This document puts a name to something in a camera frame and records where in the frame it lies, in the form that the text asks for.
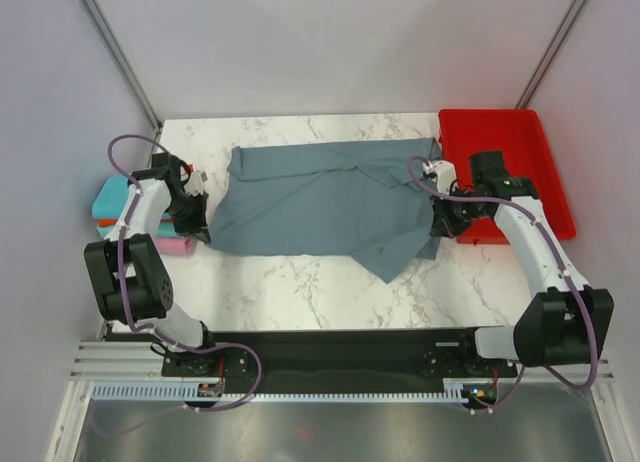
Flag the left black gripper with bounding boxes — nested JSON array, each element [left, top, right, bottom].
[[164, 192, 211, 245]]

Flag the grey-blue t shirt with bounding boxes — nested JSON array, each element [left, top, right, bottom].
[[209, 138, 442, 283]]

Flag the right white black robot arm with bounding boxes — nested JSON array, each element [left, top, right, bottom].
[[423, 151, 614, 376]]

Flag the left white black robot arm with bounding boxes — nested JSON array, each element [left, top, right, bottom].
[[84, 152, 220, 375]]

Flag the pink folded t shirt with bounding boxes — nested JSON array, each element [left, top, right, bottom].
[[154, 237, 197, 256]]

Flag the orange folded t shirt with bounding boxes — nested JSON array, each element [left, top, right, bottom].
[[96, 161, 194, 229]]

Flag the teal folded t shirt top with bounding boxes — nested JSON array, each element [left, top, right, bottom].
[[89, 174, 134, 221]]

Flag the red plastic bin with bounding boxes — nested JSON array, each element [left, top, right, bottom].
[[438, 109, 576, 241]]

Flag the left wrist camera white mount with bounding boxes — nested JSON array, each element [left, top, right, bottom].
[[183, 170, 208, 196]]

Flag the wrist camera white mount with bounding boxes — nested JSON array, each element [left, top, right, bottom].
[[422, 160, 457, 195], [183, 170, 208, 196]]

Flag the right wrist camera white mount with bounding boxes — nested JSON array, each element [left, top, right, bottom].
[[422, 160, 457, 195]]

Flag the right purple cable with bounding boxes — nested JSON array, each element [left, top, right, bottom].
[[408, 155, 600, 414]]

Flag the purple cable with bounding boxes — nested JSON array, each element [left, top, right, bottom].
[[408, 155, 600, 414], [108, 134, 265, 413]]

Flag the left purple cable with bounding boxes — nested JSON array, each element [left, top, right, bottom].
[[108, 134, 265, 413]]

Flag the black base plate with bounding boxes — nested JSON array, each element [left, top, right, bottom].
[[161, 328, 516, 398]]

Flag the right white cable duct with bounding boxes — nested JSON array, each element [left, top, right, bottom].
[[443, 378, 495, 399]]

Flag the white cable duct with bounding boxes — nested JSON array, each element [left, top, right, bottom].
[[443, 378, 495, 399], [92, 381, 225, 402]]

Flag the aluminium rail frame front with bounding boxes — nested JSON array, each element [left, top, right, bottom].
[[46, 342, 639, 461]]

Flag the left white cable duct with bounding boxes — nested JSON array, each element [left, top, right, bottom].
[[92, 381, 225, 402]]

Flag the right aluminium corner post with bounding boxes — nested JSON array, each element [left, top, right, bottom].
[[514, 0, 591, 110]]

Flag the aluminium corner post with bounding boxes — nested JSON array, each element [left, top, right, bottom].
[[514, 0, 591, 110], [78, 0, 163, 135]]

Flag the left aluminium corner post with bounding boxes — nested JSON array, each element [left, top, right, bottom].
[[78, 0, 163, 135]]

